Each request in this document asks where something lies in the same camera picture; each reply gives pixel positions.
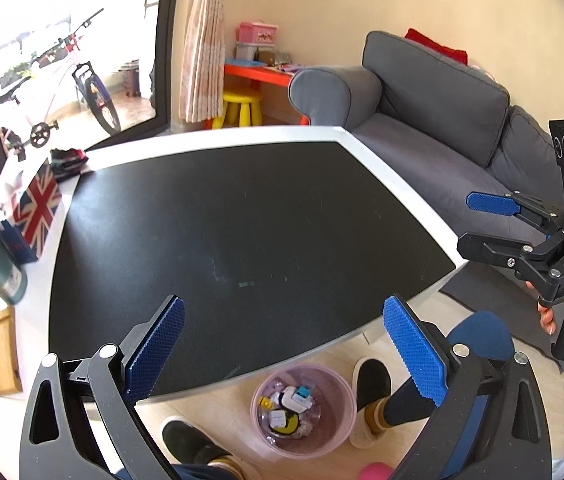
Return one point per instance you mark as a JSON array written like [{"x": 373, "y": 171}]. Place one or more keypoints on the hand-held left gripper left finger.
[{"x": 157, "y": 350}]

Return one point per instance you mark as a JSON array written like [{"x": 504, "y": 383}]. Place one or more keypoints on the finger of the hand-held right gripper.
[
  {"x": 486, "y": 251},
  {"x": 491, "y": 203}
]

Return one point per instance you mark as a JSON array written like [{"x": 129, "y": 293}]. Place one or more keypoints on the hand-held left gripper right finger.
[{"x": 416, "y": 355}]

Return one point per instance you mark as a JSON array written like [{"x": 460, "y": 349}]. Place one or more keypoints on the pink translucent trash bin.
[{"x": 334, "y": 425}]

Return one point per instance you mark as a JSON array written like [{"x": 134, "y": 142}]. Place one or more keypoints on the teal toy brick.
[{"x": 303, "y": 393}]

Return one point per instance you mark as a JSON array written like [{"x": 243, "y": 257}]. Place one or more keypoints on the white round zip pouch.
[{"x": 292, "y": 402}]

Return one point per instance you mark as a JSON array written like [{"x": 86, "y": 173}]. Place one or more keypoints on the yellow round zip pouch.
[{"x": 289, "y": 427}]

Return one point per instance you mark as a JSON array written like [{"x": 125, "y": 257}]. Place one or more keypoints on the person's right hand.
[{"x": 547, "y": 321}]

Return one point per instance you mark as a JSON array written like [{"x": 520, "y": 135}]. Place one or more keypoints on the dark beige-soled slipper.
[
  {"x": 371, "y": 385},
  {"x": 187, "y": 442}
]

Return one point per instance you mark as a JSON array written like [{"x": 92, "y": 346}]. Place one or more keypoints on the grey fabric sofa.
[{"x": 411, "y": 145}]

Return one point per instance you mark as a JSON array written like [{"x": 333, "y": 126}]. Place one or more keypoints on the pink object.
[{"x": 375, "y": 472}]

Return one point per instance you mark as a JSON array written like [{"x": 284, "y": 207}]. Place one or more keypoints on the wooden block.
[{"x": 4, "y": 350}]

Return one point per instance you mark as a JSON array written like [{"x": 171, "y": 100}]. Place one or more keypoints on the red cushion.
[{"x": 436, "y": 45}]

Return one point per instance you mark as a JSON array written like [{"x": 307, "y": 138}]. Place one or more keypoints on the union jack bag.
[{"x": 37, "y": 205}]

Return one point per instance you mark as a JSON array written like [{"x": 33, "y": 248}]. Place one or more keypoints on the black and red cloth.
[{"x": 69, "y": 162}]

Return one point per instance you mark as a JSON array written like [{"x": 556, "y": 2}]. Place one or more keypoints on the white and pink bicycle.
[{"x": 99, "y": 95}]

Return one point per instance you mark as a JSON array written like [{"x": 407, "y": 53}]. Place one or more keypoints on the yellow plastic stool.
[{"x": 242, "y": 102}]

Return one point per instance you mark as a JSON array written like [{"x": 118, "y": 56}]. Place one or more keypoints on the orange low table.
[{"x": 257, "y": 74}]

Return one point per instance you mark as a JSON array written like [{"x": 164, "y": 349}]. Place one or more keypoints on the purple plastic stool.
[{"x": 132, "y": 80}]

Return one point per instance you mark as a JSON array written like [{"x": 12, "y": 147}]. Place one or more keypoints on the grey storage box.
[{"x": 247, "y": 52}]

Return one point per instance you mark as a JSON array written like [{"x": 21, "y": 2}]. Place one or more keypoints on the pink storage box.
[{"x": 258, "y": 34}]

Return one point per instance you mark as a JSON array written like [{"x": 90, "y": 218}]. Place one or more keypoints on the patterned beige curtain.
[{"x": 204, "y": 50}]

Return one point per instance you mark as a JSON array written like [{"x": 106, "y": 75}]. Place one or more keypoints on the black sliding door frame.
[{"x": 164, "y": 35}]

